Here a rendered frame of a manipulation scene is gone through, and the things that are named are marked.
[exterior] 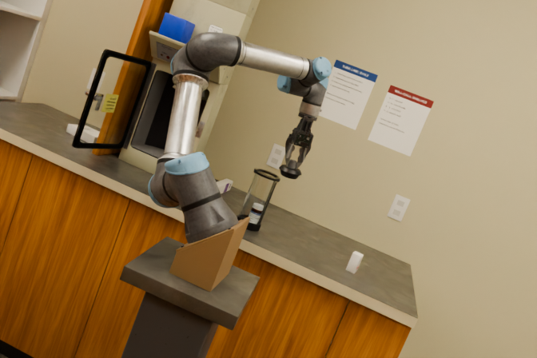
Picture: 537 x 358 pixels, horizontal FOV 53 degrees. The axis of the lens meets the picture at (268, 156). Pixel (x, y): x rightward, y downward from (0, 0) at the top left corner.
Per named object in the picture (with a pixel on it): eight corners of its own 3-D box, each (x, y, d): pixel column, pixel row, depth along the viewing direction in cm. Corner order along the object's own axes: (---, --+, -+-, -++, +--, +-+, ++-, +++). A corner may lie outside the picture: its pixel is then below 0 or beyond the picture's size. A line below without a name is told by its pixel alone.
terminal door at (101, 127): (121, 149, 235) (152, 61, 229) (72, 148, 207) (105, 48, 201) (120, 149, 235) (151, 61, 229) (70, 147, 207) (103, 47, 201)
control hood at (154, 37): (153, 57, 231) (161, 33, 229) (220, 84, 225) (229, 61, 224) (141, 53, 220) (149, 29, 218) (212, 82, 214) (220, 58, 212)
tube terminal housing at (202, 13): (142, 154, 262) (197, 1, 251) (202, 180, 256) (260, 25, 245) (117, 158, 238) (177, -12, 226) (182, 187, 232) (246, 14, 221)
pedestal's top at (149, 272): (232, 331, 136) (238, 316, 135) (118, 279, 139) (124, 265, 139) (256, 288, 167) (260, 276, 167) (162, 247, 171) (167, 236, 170)
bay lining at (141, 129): (153, 142, 260) (178, 73, 255) (201, 163, 255) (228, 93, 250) (129, 145, 236) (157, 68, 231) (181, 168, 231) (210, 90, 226)
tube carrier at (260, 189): (260, 224, 219) (280, 175, 216) (260, 232, 208) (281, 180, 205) (236, 214, 218) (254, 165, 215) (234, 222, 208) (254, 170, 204)
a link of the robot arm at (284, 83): (292, 63, 189) (317, 70, 194) (275, 74, 198) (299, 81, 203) (292, 84, 186) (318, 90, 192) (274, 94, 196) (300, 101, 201)
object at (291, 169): (298, 177, 215) (304, 161, 214) (300, 182, 206) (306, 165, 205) (276, 170, 214) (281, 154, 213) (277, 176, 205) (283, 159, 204)
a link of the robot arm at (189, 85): (160, 197, 151) (189, 29, 169) (141, 205, 163) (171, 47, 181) (198, 207, 157) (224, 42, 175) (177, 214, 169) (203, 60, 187)
